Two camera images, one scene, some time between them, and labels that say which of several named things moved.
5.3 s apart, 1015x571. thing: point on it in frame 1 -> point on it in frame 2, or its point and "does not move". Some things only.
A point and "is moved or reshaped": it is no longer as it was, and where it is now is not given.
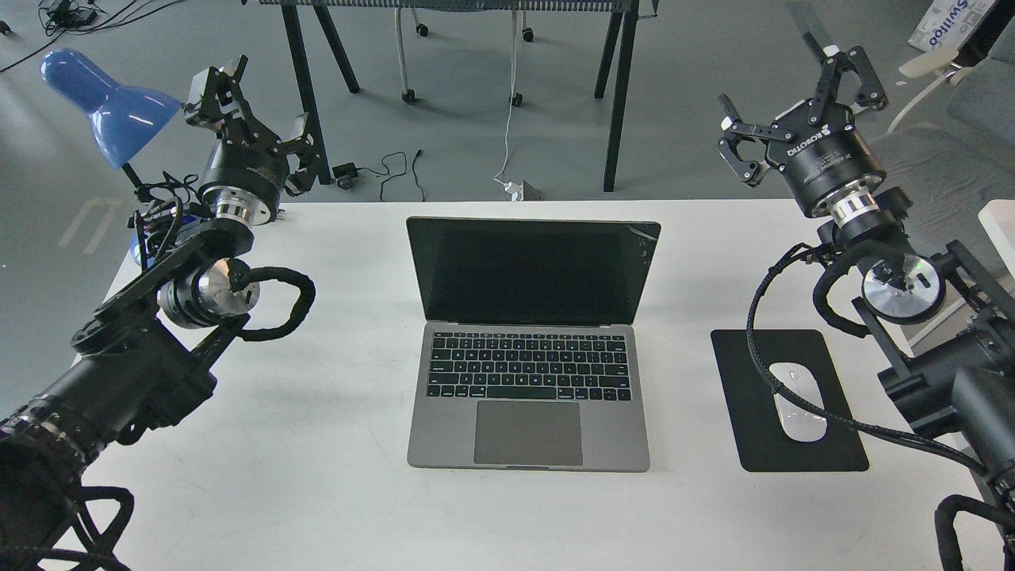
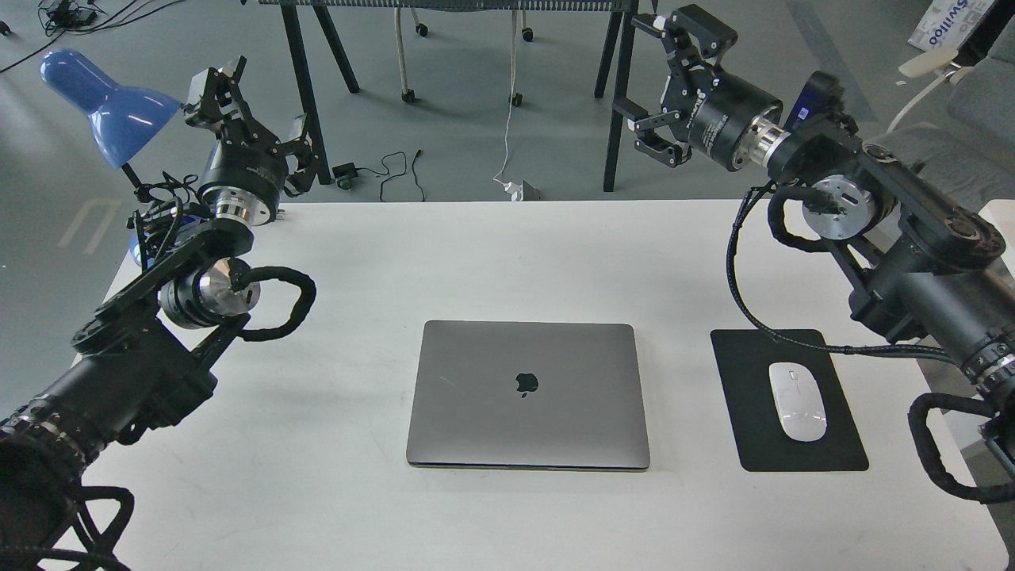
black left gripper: (245, 177) does not move
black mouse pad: (763, 441) does not move
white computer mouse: (799, 423) does not move
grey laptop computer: (529, 358) is moved or reshaped
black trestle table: (630, 9) does not move
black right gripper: (828, 167) -> (726, 121)
